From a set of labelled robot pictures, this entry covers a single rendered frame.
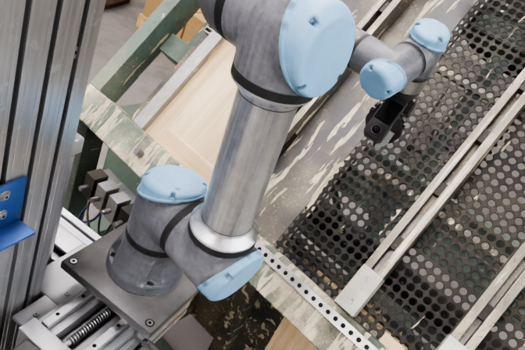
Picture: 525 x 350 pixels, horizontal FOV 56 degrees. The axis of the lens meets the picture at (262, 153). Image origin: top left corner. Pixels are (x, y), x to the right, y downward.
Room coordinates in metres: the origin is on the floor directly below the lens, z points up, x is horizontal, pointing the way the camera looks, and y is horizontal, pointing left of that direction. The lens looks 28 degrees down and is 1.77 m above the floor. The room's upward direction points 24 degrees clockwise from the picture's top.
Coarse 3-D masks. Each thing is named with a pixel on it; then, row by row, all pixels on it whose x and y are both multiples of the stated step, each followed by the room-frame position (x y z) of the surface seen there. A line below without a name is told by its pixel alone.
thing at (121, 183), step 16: (112, 160) 1.36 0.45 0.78; (96, 176) 1.27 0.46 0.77; (112, 176) 1.33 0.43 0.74; (128, 176) 1.32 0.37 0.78; (96, 192) 1.23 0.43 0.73; (112, 192) 1.24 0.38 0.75; (128, 192) 1.29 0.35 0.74; (96, 208) 1.22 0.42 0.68; (112, 208) 1.19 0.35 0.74; (128, 208) 1.19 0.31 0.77; (112, 224) 1.14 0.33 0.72
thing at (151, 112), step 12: (216, 36) 1.64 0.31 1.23; (204, 48) 1.61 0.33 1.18; (216, 48) 1.63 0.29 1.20; (192, 60) 1.58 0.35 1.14; (204, 60) 1.59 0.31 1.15; (180, 72) 1.56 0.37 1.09; (192, 72) 1.56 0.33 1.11; (168, 84) 1.53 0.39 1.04; (180, 84) 1.52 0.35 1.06; (156, 96) 1.50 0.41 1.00; (168, 96) 1.50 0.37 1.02; (144, 108) 1.47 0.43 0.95; (156, 108) 1.47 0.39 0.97; (144, 120) 1.44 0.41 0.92
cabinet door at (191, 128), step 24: (216, 72) 1.57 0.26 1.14; (192, 96) 1.51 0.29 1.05; (216, 96) 1.51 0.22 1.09; (168, 120) 1.45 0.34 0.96; (192, 120) 1.45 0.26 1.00; (216, 120) 1.44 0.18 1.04; (168, 144) 1.40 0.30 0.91; (192, 144) 1.39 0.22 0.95; (216, 144) 1.39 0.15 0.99; (192, 168) 1.33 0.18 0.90
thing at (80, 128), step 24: (96, 144) 1.53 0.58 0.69; (72, 168) 1.49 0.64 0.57; (72, 192) 1.48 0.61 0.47; (240, 288) 1.29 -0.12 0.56; (192, 312) 1.42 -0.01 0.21; (216, 312) 1.37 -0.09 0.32; (240, 312) 1.27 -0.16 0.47; (264, 312) 1.29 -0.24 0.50; (216, 336) 1.29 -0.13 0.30; (240, 336) 1.31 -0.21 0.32; (264, 336) 1.27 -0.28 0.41
